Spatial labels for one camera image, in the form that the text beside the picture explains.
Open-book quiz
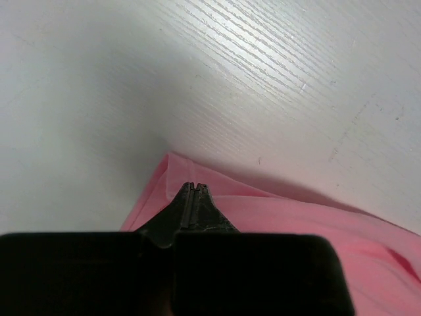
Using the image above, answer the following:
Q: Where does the pink t-shirt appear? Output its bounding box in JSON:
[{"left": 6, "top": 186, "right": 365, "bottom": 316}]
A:
[{"left": 122, "top": 153, "right": 420, "bottom": 315}]

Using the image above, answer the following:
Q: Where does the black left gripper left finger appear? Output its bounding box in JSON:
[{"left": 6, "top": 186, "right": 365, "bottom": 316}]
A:
[{"left": 1, "top": 183, "right": 194, "bottom": 315}]

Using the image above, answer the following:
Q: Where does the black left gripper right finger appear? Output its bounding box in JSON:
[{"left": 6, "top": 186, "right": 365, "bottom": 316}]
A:
[{"left": 171, "top": 183, "right": 355, "bottom": 315}]

